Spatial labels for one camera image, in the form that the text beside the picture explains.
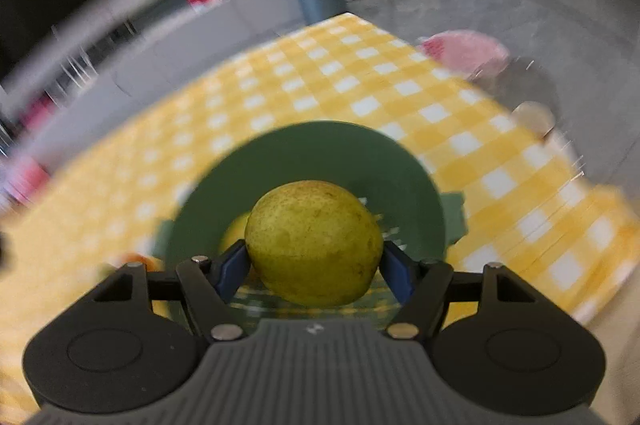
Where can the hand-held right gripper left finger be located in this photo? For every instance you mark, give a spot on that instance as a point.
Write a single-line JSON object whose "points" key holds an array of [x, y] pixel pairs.
{"points": [[232, 267]]}

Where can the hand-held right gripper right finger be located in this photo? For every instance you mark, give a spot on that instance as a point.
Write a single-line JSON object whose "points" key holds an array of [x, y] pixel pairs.
{"points": [[397, 274]]}

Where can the yellow-green pear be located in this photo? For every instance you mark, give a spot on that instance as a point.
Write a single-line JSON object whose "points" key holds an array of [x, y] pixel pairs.
{"points": [[310, 242]]}

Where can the green plastic bowl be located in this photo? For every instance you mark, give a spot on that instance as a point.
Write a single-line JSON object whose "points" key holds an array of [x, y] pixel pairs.
{"points": [[320, 152]]}

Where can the yellow fruit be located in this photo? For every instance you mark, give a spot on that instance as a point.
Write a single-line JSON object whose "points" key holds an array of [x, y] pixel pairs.
{"points": [[234, 231]]}

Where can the orange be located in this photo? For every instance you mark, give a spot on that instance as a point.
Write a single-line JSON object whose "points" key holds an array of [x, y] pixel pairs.
{"points": [[145, 262]]}

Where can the yellow checkered tablecloth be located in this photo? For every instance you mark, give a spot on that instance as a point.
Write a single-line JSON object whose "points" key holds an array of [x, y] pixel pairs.
{"points": [[380, 70]]}

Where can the beige round object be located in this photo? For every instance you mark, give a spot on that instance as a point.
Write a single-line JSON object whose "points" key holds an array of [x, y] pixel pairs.
{"points": [[534, 117]]}

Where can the pink round stool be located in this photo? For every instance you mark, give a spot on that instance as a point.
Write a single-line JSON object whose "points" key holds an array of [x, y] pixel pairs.
{"points": [[467, 52]]}

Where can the long grey counter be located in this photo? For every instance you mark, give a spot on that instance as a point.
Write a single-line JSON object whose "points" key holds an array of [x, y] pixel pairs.
{"points": [[200, 35]]}

